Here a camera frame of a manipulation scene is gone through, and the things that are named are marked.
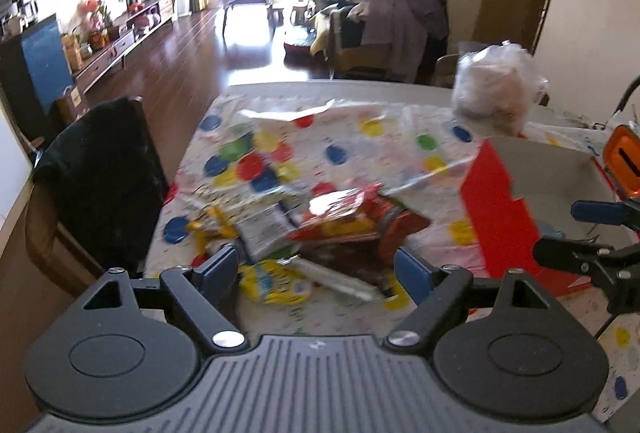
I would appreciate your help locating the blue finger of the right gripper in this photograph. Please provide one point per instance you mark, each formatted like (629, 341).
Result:
(600, 211)
(575, 256)

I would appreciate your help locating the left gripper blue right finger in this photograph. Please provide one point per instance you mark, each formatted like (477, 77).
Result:
(420, 278)

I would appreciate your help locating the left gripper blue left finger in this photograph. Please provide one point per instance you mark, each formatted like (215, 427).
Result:
(210, 282)

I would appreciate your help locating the yellow gold candy packet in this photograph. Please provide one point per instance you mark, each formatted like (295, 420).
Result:
(210, 224)

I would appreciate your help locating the yellow cartoon snack packet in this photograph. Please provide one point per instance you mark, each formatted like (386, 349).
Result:
(269, 282)

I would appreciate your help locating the white blue snack packet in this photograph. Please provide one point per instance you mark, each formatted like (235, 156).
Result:
(264, 232)

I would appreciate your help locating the dark red chips bag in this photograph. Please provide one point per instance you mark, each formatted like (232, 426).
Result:
(369, 255)

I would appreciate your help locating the dark brown snack packet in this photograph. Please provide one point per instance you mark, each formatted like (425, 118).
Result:
(395, 295)

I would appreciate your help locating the silver foil snack packet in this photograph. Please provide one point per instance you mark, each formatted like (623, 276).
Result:
(339, 282)

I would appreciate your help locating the orange green tissue holder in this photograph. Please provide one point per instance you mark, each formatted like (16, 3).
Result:
(621, 156)

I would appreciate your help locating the red white cardboard box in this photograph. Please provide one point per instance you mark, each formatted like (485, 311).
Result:
(517, 191)

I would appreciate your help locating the colourful balloon tablecloth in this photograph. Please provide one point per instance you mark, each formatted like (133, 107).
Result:
(249, 154)

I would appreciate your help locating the grey desk lamp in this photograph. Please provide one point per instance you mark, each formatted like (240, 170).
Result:
(621, 105)

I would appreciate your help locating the wooden chair with black jacket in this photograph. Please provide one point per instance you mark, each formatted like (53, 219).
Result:
(98, 191)

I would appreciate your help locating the clear tub with plastic bag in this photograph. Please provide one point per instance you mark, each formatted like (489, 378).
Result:
(499, 85)

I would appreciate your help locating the wooden tv cabinet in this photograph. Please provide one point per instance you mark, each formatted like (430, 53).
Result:
(127, 32)

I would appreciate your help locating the sofa with piled clothes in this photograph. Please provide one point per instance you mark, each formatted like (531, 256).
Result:
(396, 40)

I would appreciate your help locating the blue front cabinet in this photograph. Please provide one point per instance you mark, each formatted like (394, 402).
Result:
(34, 75)

